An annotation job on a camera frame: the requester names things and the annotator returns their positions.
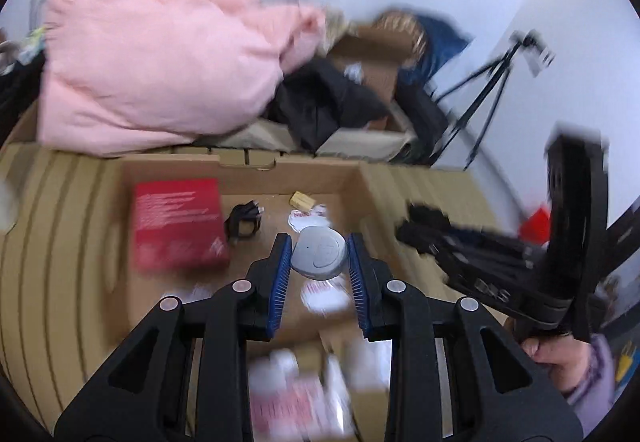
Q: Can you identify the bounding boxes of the large cardboard box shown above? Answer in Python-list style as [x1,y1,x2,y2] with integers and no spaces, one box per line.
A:
[0,142,506,442]

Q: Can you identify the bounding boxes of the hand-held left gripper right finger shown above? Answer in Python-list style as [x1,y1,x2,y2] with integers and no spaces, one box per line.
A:
[347,232,585,442]

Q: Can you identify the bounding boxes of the grey round plastic device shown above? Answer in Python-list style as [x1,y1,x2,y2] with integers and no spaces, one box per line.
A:
[290,225,348,282]

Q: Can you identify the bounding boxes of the red bag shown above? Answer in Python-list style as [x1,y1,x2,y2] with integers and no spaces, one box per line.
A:
[517,205,552,240]

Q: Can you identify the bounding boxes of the brown cardboard box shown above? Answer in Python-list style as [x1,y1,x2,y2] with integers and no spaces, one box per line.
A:
[325,22,426,133]

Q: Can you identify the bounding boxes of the black garment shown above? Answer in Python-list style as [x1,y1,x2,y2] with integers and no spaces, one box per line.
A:
[267,58,391,153]

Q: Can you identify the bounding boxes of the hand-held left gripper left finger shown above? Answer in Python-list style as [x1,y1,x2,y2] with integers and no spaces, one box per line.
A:
[54,232,293,442]

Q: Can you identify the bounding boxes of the black camera tripod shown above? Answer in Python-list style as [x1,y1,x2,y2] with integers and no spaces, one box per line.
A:
[432,31,557,170]

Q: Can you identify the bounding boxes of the pink quilted blanket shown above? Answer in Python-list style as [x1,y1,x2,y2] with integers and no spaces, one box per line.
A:
[37,0,328,157]

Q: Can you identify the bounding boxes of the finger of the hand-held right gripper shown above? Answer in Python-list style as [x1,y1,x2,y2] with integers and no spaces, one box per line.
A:
[407,202,548,255]
[396,222,543,295]

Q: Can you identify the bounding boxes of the blue cloth bag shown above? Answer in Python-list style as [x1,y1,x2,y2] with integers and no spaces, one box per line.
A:
[377,10,473,88]

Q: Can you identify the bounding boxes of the person's right forearm purple sleeve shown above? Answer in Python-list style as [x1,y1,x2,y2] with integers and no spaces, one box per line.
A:
[562,332,632,435]

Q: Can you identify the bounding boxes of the pink white printed packets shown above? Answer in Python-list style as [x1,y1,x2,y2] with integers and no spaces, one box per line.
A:
[247,347,353,440]

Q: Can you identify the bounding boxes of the beige fabric bin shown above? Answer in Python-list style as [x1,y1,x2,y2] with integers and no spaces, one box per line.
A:
[220,117,418,160]

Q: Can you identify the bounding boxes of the white red printed packet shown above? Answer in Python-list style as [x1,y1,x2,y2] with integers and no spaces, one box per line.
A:
[300,278,353,314]

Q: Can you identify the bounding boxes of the white red sticker sheet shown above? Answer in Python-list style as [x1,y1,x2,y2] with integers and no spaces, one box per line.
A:
[287,203,332,233]

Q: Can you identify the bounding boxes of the person's right hand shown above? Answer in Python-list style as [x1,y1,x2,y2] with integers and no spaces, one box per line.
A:
[520,334,595,395]

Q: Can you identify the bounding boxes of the red flat box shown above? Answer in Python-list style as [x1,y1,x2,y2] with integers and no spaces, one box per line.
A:
[131,178,232,272]

